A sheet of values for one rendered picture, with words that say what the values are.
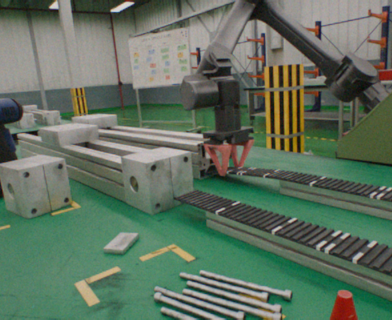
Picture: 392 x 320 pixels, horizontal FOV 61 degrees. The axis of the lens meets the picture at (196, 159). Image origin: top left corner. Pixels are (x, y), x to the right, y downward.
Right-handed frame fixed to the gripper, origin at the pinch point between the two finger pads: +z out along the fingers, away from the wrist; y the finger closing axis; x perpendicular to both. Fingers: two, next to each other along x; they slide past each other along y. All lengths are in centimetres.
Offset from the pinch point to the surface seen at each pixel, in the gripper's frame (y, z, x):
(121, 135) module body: 5.0, -5.9, -40.4
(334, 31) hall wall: -782, -121, -381
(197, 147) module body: 4.6, -5.6, -5.4
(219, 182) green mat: 3.5, 2.2, -0.4
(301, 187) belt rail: 1.8, 0.1, 19.2
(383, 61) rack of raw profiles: -731, -36, -245
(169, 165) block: 19.1, -5.7, 3.6
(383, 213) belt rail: 1.8, 1.4, 33.0
